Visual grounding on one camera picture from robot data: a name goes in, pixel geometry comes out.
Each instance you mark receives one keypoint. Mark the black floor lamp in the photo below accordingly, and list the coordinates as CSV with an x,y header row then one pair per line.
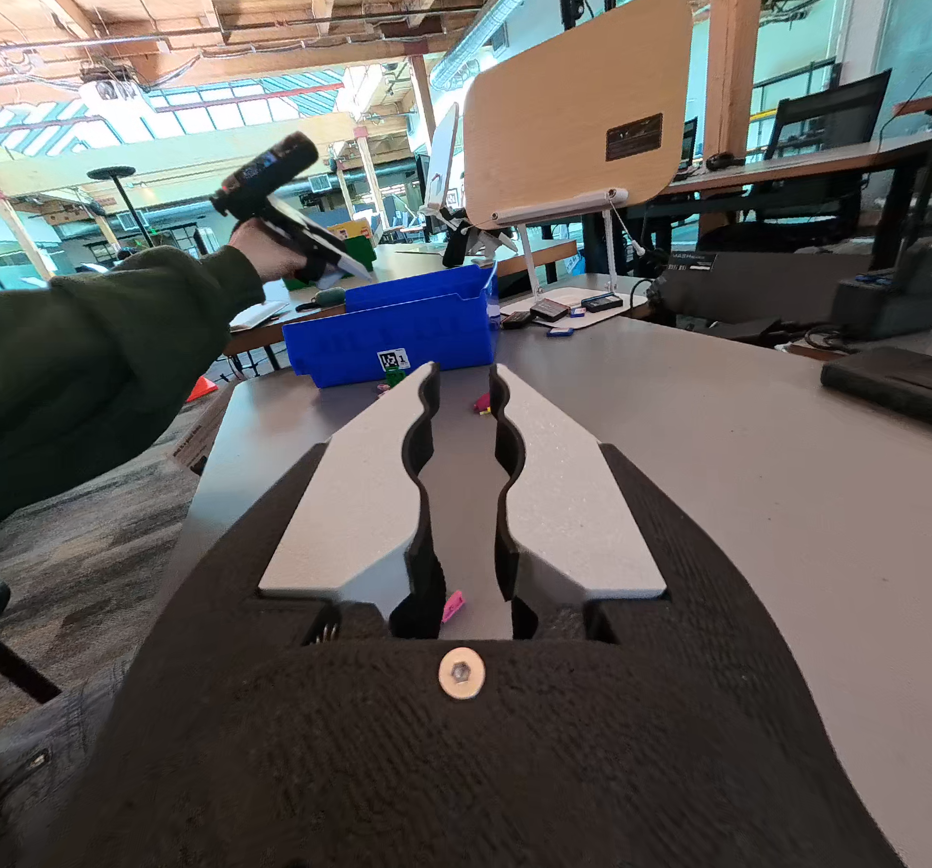
x,y
120,187

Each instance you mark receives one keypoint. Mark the black flat pad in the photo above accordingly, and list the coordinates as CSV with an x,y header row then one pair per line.
x,y
881,380

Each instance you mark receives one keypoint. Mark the person's left forearm green sleeve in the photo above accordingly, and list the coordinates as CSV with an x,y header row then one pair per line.
x,y
109,358

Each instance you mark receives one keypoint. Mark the blue plastic bin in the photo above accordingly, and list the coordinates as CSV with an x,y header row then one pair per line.
x,y
393,333

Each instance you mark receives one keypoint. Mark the black bag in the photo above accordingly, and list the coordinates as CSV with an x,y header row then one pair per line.
x,y
735,285

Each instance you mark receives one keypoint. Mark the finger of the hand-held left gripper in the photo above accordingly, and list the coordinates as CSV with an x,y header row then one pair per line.
x,y
327,238

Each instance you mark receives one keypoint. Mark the green and yellow box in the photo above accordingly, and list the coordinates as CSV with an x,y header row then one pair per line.
x,y
358,242

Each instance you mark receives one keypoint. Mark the orange cone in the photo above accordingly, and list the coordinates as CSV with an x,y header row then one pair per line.
x,y
202,390

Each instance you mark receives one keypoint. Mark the green lego stem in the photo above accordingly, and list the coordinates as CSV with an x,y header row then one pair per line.
x,y
394,375

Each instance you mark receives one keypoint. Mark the pink lego flower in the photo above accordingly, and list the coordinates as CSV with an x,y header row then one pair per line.
x,y
482,403

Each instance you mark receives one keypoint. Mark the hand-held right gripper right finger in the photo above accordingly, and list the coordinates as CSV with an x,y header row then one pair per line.
x,y
575,518

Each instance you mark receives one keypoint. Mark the black battery pack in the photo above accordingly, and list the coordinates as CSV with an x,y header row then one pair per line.
x,y
601,302
549,310

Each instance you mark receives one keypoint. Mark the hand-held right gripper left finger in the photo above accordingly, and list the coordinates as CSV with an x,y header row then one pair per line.
x,y
342,511

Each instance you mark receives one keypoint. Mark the wooden post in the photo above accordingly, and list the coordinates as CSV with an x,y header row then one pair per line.
x,y
734,45

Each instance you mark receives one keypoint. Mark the long wooden desk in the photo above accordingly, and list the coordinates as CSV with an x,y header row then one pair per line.
x,y
801,165

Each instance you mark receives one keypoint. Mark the white-edged wooden book stand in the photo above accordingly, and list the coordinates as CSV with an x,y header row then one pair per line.
x,y
443,154

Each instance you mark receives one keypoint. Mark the black office chair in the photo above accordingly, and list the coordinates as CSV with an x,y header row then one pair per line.
x,y
823,132

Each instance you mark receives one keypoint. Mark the grey charging dock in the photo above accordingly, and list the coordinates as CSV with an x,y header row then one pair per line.
x,y
881,300

